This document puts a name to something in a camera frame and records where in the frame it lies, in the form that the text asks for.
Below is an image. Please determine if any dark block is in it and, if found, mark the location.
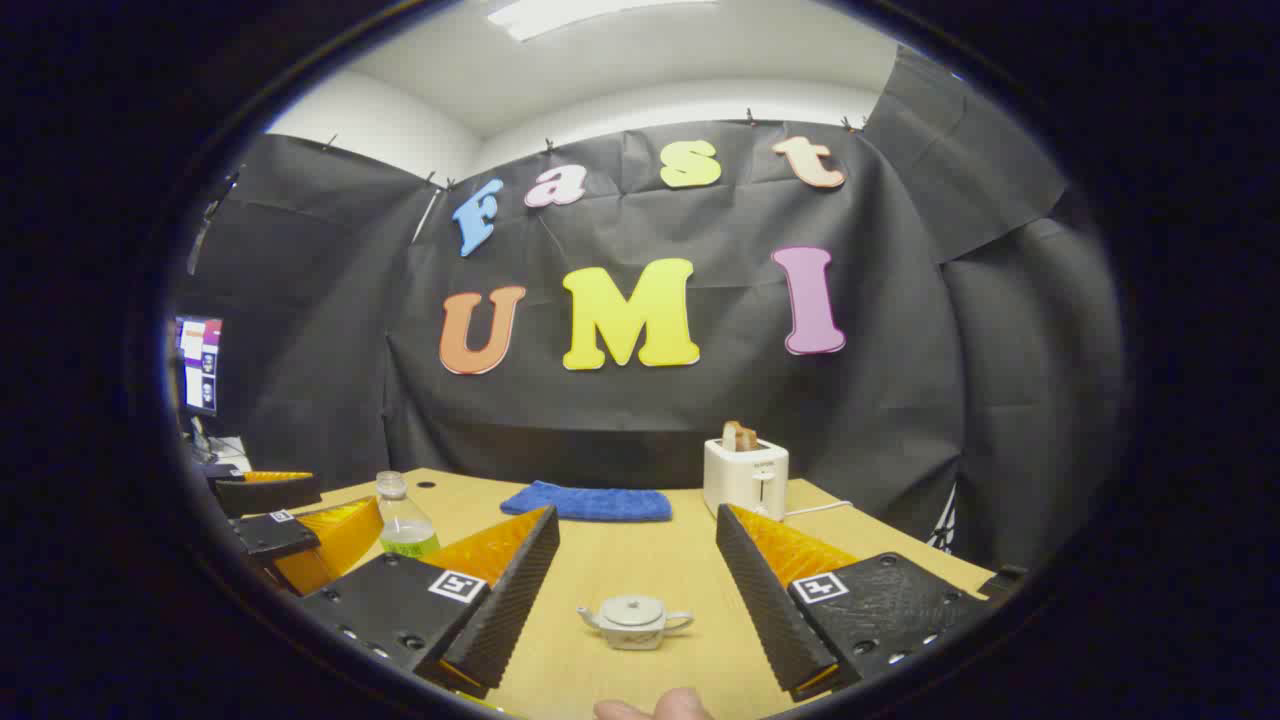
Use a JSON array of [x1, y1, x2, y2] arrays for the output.
[[978, 564, 1030, 603]]

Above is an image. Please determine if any computer monitor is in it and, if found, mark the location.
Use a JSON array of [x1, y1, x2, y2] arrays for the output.
[[174, 315, 225, 451]]

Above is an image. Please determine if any ceiling light panel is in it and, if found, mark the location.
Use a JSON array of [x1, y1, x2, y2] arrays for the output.
[[487, 0, 723, 43]]

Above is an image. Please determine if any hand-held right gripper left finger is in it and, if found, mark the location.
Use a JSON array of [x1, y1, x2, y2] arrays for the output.
[[300, 505, 561, 701]]

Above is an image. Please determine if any white toaster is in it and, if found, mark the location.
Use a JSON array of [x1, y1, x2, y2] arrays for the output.
[[703, 437, 791, 522]]

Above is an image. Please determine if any white lattice panel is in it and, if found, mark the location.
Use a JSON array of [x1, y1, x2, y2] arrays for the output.
[[928, 480, 963, 553]]

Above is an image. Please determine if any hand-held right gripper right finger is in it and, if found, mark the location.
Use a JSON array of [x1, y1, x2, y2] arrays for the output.
[[715, 503, 1001, 704]]

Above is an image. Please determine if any white ceramic teacup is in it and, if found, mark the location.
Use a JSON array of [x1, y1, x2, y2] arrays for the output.
[[577, 596, 695, 652]]

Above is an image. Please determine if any blue folded towel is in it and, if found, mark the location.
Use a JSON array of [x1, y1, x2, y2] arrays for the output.
[[500, 481, 674, 524]]

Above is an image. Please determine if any green label water bottle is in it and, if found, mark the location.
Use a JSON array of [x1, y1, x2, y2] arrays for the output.
[[376, 471, 442, 560]]

